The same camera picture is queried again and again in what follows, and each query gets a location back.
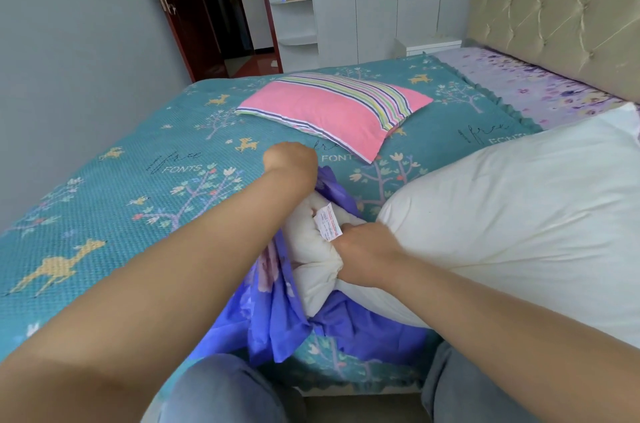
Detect person's right hand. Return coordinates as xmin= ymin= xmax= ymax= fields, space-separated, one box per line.
xmin=332 ymin=223 xmax=407 ymax=289

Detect person's left hand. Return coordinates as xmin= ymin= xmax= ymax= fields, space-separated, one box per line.
xmin=262 ymin=141 xmax=319 ymax=196

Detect purple floral pillowcase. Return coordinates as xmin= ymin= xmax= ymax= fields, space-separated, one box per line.
xmin=187 ymin=165 xmax=441 ymax=368

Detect white pillow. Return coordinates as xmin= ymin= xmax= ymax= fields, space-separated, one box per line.
xmin=281 ymin=102 xmax=640 ymax=349

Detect person's left forearm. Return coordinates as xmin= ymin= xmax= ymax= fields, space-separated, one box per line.
xmin=0 ymin=168 xmax=304 ymax=423

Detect person's right forearm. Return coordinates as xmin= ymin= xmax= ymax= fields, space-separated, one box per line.
xmin=382 ymin=253 xmax=640 ymax=423

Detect white pillow label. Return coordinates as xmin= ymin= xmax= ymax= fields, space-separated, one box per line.
xmin=313 ymin=202 xmax=344 ymax=242

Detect person's grey trousers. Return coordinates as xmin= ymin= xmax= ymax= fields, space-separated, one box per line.
xmin=159 ymin=342 xmax=543 ymax=423

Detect pink striped pillow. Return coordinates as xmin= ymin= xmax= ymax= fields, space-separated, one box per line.
xmin=235 ymin=72 xmax=434 ymax=164

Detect teal patterned bedspread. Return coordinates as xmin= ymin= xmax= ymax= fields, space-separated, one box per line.
xmin=0 ymin=53 xmax=545 ymax=394

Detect white nightstand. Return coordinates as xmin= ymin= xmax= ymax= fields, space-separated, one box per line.
xmin=394 ymin=35 xmax=463 ymax=58

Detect white corner shelf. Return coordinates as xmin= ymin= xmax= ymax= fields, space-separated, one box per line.
xmin=255 ymin=0 xmax=320 ymax=74

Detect purple floral bed sheet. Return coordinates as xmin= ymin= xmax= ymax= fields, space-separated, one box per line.
xmin=431 ymin=46 xmax=629 ymax=131

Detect dark red door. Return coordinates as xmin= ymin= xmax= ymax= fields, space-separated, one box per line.
xmin=134 ymin=0 xmax=230 ymax=83

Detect beige tufted headboard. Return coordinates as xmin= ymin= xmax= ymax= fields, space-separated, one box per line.
xmin=466 ymin=0 xmax=640 ymax=104

